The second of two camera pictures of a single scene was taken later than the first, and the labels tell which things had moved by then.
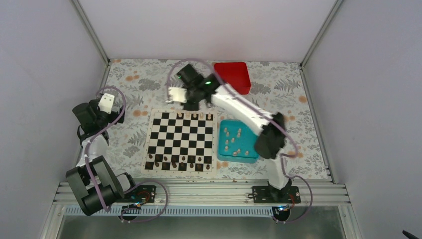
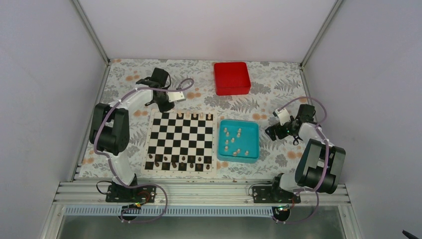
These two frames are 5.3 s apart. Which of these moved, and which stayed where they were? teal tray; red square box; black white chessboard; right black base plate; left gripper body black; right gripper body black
Moved: left gripper body black; right gripper body black
Stayed: teal tray; black white chessboard; red square box; right black base plate
